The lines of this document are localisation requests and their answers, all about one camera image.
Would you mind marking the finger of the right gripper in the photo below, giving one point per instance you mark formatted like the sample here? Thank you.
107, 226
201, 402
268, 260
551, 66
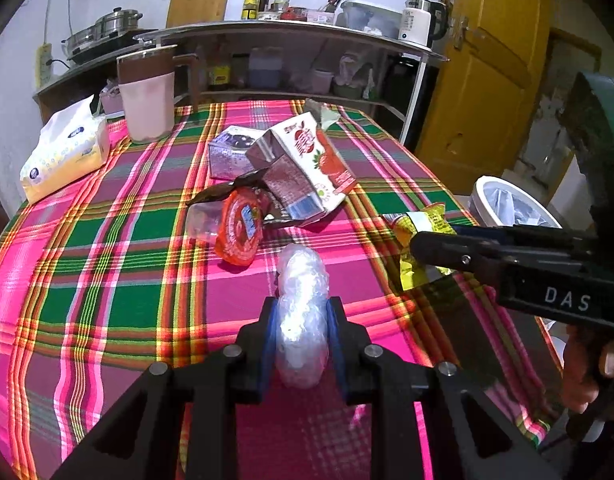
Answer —
510, 234

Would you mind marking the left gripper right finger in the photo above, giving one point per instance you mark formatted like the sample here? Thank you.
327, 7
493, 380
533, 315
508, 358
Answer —
347, 342

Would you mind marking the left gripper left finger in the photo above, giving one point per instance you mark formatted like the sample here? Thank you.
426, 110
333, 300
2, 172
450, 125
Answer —
257, 341

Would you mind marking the yellow snack wrapper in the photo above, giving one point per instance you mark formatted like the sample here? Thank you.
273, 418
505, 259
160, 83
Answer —
405, 226

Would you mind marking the clear plastic wrap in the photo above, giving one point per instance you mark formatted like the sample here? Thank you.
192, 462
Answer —
301, 338

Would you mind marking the brown coffee snack wrapper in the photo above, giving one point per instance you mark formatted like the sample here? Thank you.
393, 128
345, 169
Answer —
274, 213

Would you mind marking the strawberry milk drink carton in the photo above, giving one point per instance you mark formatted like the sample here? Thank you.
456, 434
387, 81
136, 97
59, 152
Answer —
303, 170

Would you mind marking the white trash bin with liner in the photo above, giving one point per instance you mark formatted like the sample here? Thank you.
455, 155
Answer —
497, 202

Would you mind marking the metal kitchen shelf counter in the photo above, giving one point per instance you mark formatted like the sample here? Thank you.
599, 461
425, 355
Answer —
259, 60

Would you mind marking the person's right hand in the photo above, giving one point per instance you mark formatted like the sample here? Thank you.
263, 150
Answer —
579, 386

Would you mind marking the plaid pink green tablecloth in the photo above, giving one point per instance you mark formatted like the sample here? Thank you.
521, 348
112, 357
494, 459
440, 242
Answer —
100, 280

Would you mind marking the yellow wooden door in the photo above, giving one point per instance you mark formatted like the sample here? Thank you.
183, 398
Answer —
486, 90

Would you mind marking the clear plastic cup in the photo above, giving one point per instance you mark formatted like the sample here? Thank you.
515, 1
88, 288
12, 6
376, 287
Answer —
202, 221

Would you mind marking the blueberry milk drink carton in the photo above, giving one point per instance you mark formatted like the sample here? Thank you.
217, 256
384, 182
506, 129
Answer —
227, 152

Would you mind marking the white electric kettle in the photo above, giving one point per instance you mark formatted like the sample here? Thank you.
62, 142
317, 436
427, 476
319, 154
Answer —
423, 22

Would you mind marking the clear plastic storage container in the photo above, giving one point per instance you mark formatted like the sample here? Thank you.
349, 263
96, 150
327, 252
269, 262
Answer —
369, 18

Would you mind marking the tissue paper pack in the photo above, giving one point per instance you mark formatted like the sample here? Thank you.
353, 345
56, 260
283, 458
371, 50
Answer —
73, 143

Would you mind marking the pink brown lidded jug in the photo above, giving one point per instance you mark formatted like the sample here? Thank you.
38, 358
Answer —
146, 81

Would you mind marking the green yellow oil bottle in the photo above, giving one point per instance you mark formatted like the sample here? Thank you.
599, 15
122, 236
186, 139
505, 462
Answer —
249, 10

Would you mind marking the steel steamer pot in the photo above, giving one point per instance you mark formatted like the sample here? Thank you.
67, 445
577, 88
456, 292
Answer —
110, 25

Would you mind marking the wall power strip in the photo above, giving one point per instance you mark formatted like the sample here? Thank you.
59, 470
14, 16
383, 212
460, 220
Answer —
43, 65

